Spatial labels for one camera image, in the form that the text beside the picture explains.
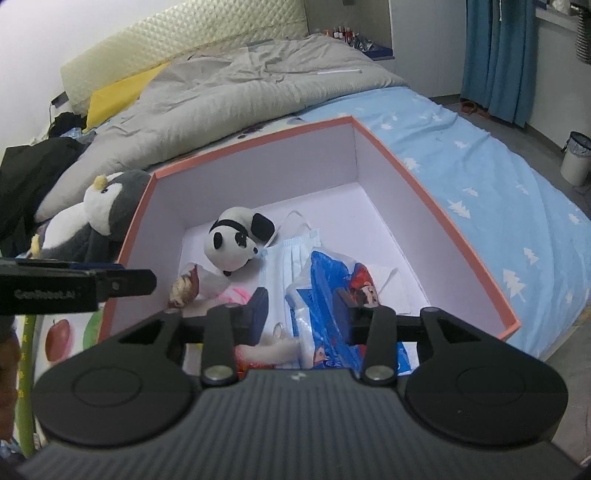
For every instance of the orange cardboard box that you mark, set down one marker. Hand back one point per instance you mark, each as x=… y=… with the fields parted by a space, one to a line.
x=300 y=170

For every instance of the white trash bin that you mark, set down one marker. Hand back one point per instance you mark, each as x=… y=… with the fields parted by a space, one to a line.
x=575 y=161

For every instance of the white translucent plastic bag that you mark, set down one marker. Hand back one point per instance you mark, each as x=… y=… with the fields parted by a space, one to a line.
x=184 y=288

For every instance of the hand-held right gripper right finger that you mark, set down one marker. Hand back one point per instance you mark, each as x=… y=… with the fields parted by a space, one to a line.
x=344 y=318

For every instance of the row of cosmetic bottles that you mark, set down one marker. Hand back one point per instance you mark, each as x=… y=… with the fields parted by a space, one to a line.
x=344 y=34

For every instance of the dark cloth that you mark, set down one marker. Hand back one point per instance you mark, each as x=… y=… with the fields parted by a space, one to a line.
x=67 y=124

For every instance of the green sash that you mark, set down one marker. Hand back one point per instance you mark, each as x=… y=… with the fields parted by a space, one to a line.
x=27 y=392

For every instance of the black power adapter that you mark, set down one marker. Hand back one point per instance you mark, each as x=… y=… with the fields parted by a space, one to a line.
x=59 y=99

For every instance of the yellow pillow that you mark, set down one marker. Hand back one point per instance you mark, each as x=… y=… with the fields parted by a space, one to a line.
x=120 y=94

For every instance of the panda plush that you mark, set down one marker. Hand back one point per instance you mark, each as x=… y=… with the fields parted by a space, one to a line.
x=226 y=249

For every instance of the grey white penguin plush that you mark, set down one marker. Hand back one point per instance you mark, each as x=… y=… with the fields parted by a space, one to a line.
x=69 y=226

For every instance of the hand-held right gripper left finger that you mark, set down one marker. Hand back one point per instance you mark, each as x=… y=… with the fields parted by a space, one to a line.
x=254 y=318

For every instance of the blue curtain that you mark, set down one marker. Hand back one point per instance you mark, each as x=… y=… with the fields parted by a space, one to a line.
x=498 y=55

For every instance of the grey duvet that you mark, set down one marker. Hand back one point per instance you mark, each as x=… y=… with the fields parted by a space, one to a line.
x=231 y=101

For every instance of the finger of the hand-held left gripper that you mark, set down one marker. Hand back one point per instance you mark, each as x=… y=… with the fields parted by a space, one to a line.
x=55 y=266
x=129 y=285

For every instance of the white cabinet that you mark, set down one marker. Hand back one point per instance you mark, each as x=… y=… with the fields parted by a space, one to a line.
x=429 y=46

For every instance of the cream quilted headboard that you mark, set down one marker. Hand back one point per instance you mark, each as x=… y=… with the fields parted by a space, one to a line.
x=184 y=37

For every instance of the blue plastic packet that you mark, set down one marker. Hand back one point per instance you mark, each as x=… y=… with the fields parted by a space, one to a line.
x=323 y=281

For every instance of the white face masks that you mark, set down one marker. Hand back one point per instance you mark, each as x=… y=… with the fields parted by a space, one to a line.
x=281 y=267

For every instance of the red slippers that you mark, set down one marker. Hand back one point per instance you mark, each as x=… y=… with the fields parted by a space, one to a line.
x=471 y=108

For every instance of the black clothing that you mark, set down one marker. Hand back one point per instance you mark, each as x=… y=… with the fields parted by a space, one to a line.
x=27 y=184

